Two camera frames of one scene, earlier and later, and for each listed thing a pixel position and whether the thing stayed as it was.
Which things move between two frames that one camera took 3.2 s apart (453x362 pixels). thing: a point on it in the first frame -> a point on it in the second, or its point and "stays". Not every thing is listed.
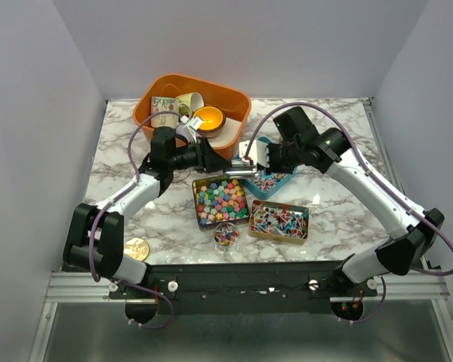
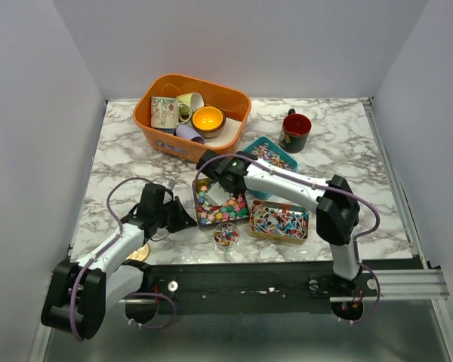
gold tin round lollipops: [278, 222] stays
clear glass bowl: [226, 236] stays
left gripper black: [208, 160] -> [183, 219]
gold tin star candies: [220, 200] stays
